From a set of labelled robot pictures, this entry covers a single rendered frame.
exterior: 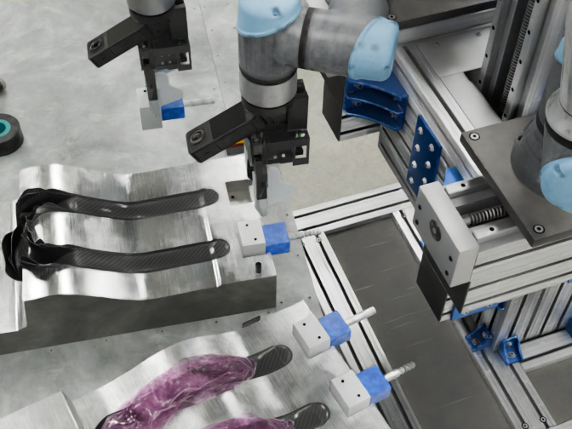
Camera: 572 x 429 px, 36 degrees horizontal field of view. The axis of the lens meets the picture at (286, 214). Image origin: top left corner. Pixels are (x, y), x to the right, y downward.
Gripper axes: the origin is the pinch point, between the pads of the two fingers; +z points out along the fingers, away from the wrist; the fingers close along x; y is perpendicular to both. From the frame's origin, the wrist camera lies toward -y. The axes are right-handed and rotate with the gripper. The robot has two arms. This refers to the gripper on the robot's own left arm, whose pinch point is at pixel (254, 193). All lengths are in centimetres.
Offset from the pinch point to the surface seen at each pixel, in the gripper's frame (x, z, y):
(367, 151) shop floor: 96, 101, 53
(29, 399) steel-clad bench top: -15.5, 20.9, -37.3
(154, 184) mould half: 15.9, 12.5, -14.0
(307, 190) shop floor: 84, 101, 31
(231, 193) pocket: 13.1, 14.6, -1.5
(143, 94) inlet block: 30.0, 5.0, -13.5
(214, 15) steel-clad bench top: 69, 21, 4
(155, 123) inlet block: 26.7, 9.2, -12.3
